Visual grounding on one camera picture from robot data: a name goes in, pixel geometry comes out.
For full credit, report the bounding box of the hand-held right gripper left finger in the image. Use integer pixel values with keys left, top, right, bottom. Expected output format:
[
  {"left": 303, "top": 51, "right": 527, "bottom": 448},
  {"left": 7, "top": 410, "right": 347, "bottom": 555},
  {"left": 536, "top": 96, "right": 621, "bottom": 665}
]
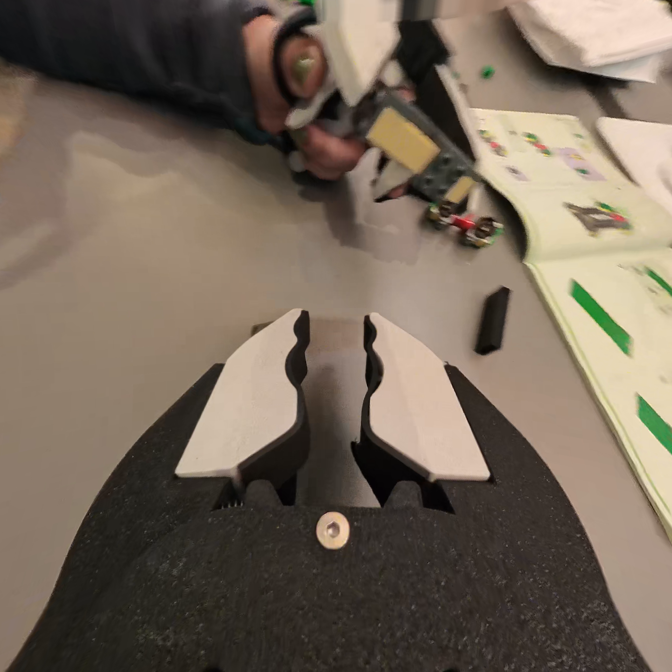
[{"left": 174, "top": 309, "right": 310, "bottom": 491}]

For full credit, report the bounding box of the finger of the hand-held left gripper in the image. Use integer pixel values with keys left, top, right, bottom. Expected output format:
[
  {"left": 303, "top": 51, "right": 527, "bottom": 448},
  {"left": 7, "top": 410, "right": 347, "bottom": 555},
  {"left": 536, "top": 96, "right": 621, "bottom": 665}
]
[
  {"left": 374, "top": 156, "right": 417, "bottom": 201},
  {"left": 433, "top": 65, "right": 482, "bottom": 161}
]

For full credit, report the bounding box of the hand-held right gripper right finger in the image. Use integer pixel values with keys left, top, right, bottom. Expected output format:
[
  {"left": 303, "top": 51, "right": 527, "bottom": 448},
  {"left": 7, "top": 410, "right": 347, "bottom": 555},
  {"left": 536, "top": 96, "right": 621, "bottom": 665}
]
[{"left": 351, "top": 313, "right": 491, "bottom": 483}]

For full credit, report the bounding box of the tan and black brick assembly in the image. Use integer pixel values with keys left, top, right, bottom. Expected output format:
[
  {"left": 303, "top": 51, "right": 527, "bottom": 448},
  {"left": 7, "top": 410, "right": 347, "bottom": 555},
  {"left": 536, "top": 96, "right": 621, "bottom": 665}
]
[{"left": 364, "top": 96, "right": 483, "bottom": 204}]

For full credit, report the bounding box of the person's left forearm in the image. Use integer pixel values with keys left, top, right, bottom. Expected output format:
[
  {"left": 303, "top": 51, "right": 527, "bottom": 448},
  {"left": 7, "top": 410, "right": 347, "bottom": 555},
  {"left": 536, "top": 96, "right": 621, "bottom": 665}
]
[{"left": 0, "top": 0, "right": 274, "bottom": 145}]

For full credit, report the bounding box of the grey desk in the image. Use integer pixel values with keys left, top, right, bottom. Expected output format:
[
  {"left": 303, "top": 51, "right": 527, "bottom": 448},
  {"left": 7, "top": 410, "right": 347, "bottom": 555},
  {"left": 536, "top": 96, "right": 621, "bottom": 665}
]
[{"left": 0, "top": 0, "right": 672, "bottom": 672}]

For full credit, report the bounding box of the person's left hand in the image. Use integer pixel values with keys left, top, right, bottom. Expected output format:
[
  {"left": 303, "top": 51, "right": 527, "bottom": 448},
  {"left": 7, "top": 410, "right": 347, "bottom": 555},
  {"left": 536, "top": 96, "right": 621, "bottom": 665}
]
[{"left": 244, "top": 16, "right": 369, "bottom": 182}]

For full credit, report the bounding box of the brick car model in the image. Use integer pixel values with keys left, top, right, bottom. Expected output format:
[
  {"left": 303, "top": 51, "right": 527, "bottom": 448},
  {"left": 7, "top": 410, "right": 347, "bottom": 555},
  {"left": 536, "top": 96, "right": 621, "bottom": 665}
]
[{"left": 425, "top": 202, "right": 505, "bottom": 249}]

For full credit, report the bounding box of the long black brick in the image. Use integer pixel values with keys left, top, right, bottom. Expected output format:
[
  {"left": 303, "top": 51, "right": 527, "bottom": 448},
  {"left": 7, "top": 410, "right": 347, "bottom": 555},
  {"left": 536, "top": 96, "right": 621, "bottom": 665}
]
[{"left": 474, "top": 286, "right": 511, "bottom": 356}]

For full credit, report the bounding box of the white paper sheet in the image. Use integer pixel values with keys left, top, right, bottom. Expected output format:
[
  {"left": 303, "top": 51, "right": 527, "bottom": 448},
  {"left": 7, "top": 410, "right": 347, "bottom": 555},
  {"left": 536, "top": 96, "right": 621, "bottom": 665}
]
[{"left": 506, "top": 0, "right": 672, "bottom": 84}]

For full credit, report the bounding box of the open instruction booklet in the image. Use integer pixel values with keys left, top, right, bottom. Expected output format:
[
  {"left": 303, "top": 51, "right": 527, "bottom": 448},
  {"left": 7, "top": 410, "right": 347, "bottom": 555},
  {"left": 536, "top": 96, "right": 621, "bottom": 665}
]
[{"left": 470, "top": 107, "right": 672, "bottom": 541}]

